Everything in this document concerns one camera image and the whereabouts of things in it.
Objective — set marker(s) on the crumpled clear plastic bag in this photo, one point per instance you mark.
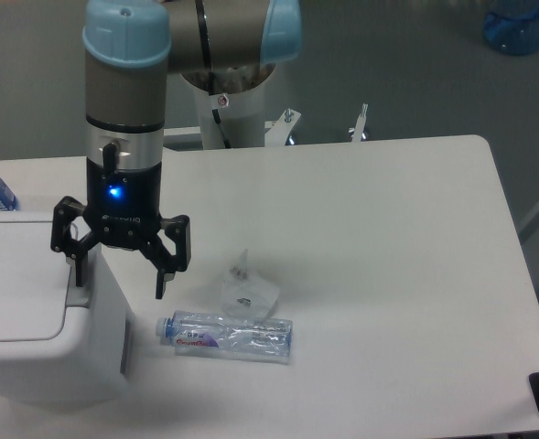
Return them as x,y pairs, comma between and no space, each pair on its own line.
245,293

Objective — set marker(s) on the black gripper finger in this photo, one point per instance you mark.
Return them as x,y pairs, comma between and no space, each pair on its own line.
168,247
61,240

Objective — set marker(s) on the blue water jug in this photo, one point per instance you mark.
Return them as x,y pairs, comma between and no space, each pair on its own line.
512,27

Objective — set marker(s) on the clear crushed water bottle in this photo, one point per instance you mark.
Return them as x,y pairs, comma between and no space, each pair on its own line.
213,336

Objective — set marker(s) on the white push-lid trash can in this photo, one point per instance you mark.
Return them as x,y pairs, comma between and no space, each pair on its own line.
58,342

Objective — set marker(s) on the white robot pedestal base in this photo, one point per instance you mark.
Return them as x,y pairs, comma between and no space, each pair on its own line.
231,109

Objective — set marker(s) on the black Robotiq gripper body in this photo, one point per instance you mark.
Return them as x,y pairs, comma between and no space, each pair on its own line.
123,207

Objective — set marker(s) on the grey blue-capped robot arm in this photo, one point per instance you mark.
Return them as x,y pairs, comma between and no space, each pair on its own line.
130,49

